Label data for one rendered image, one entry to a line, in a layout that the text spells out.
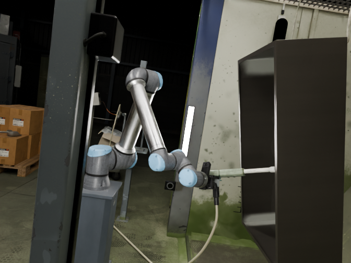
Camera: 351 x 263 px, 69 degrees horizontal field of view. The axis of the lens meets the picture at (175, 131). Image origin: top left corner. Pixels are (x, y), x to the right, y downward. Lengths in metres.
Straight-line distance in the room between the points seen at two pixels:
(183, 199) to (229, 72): 1.26
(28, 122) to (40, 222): 3.81
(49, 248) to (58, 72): 0.29
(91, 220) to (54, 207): 1.31
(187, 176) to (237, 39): 1.51
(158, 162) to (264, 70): 1.08
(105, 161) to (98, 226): 0.41
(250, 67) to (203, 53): 0.61
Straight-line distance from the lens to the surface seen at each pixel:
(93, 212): 1.76
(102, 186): 1.78
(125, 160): 1.81
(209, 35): 2.45
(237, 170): 1.57
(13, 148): 4.01
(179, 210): 2.55
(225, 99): 2.40
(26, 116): 4.29
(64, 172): 0.46
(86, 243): 1.87
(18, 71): 10.58
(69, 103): 0.44
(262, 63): 1.97
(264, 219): 2.16
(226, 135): 2.42
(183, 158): 1.38
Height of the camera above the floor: 1.26
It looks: 6 degrees down
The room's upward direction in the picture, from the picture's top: 9 degrees clockwise
